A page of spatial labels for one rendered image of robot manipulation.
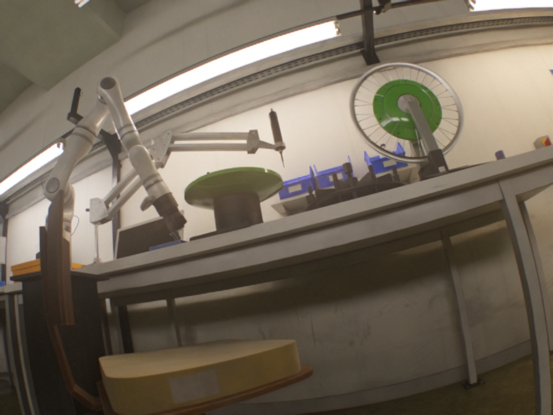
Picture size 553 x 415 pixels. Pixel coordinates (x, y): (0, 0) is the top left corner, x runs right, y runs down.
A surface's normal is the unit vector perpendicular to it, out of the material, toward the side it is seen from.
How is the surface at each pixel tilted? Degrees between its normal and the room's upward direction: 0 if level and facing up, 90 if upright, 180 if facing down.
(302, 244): 90
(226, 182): 157
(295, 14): 90
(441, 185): 90
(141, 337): 90
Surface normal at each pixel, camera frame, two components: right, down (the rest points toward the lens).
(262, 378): 0.57, -0.35
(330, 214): -0.28, -0.24
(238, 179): 0.25, 0.73
